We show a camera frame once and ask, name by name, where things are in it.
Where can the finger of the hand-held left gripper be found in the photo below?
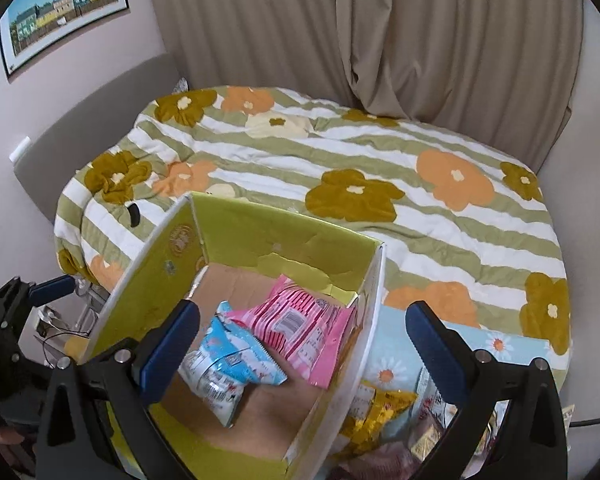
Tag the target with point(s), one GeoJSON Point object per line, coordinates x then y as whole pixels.
{"type": "Point", "coordinates": [55, 287]}

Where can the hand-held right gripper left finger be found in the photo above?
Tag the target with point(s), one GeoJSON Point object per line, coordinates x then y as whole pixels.
{"type": "Point", "coordinates": [177, 332]}

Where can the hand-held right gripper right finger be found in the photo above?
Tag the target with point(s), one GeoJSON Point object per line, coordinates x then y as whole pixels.
{"type": "Point", "coordinates": [430, 345]}

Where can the yellow-green cardboard box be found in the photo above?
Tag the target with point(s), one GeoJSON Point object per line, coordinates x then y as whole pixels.
{"type": "Point", "coordinates": [240, 230]}

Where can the light blue daisy cloth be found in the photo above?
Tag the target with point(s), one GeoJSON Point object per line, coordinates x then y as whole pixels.
{"type": "Point", "coordinates": [392, 340]}

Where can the white bedside table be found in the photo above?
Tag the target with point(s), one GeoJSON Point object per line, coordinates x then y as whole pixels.
{"type": "Point", "coordinates": [82, 317]}

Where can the white red-print snack packet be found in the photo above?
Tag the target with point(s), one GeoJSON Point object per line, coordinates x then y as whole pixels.
{"type": "Point", "coordinates": [432, 400]}

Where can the blue white snack packet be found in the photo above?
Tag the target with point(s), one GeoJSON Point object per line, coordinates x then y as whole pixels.
{"type": "Point", "coordinates": [230, 360]}

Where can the yellow snack packet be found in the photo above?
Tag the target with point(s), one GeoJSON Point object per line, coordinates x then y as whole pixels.
{"type": "Point", "coordinates": [380, 410]}

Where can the beige snack packet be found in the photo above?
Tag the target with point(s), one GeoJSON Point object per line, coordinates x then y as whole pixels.
{"type": "Point", "coordinates": [425, 442]}

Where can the small black object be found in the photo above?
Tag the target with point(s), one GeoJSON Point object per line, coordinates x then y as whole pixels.
{"type": "Point", "coordinates": [134, 215]}

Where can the pink snack packet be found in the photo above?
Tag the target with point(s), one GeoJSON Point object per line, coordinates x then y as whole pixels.
{"type": "Point", "coordinates": [305, 320]}

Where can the grey headboard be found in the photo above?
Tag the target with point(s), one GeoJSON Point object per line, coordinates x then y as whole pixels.
{"type": "Point", "coordinates": [80, 135]}

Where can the striped floral blanket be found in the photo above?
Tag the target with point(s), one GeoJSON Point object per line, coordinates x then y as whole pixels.
{"type": "Point", "coordinates": [290, 160]}

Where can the patterned pillow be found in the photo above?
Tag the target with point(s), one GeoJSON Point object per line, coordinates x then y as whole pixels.
{"type": "Point", "coordinates": [180, 85]}

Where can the beige curtain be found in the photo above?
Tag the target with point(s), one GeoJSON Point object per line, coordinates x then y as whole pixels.
{"type": "Point", "coordinates": [380, 35]}

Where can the white wall switch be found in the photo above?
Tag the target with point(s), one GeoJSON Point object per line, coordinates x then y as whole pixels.
{"type": "Point", "coordinates": [20, 149]}

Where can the framed wall picture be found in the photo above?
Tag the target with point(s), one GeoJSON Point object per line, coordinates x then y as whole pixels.
{"type": "Point", "coordinates": [60, 5]}

